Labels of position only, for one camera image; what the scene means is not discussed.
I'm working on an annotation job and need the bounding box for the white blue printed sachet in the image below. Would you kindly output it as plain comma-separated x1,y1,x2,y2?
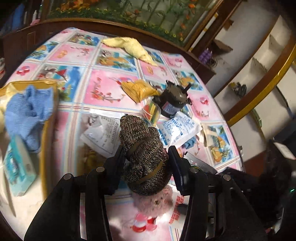
157,111,202,149

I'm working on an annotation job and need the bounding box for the black electric motor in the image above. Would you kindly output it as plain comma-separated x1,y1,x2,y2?
153,80,192,118

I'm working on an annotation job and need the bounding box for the yellow cracker packet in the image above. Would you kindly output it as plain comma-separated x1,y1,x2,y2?
121,79,161,103

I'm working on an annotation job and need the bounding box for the colourful candy packet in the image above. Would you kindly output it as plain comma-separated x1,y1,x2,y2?
142,102,161,125

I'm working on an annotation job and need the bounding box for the teal tissue pack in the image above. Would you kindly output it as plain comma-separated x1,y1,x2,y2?
4,136,37,196

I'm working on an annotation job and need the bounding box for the yellow cardboard box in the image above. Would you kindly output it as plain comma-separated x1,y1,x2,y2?
0,79,60,218

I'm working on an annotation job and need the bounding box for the colourful patterned tablecloth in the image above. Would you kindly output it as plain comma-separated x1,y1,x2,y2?
4,27,243,241

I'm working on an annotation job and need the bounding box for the white text printed bag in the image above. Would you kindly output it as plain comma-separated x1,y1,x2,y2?
80,113,120,158

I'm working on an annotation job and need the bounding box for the blue towel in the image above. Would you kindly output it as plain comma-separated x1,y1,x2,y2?
4,85,54,153

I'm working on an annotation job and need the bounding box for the brown knitted plush toy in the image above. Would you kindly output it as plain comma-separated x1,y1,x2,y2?
119,114,174,218

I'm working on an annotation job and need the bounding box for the yellow cloth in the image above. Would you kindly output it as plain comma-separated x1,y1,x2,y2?
102,37,158,66

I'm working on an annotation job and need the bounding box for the flower mural panel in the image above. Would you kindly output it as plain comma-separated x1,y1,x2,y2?
47,0,222,48

